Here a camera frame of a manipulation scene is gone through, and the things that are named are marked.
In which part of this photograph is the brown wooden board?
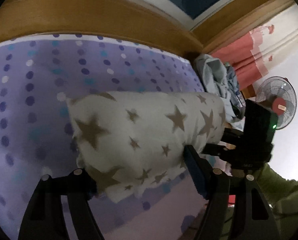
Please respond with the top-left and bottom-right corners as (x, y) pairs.
(240, 84), (257, 102)

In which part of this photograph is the person's right forearm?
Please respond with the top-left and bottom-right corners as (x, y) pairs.
(258, 164), (298, 215)

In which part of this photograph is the purple dotted bed sheet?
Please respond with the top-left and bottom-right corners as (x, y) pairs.
(0, 32), (209, 240)

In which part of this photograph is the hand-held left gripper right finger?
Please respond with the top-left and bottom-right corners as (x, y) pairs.
(184, 144), (282, 240)

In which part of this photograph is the wooden bed frame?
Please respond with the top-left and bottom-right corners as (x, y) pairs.
(0, 0), (296, 60)

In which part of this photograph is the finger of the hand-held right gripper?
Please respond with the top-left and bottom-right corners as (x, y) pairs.
(202, 143), (243, 161)
(222, 128), (245, 145)

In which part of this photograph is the standing fan with red hub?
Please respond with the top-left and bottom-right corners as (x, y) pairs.
(255, 76), (298, 130)

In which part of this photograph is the white star print cloth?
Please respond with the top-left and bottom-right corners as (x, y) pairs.
(66, 91), (227, 204)

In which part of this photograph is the pile of grey-blue clothes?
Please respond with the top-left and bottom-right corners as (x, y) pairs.
(194, 54), (240, 123)

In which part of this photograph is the pink red curtain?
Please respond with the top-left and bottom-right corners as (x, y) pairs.
(211, 22), (277, 90)

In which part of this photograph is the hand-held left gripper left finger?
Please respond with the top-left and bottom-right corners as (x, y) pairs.
(17, 168), (105, 240)

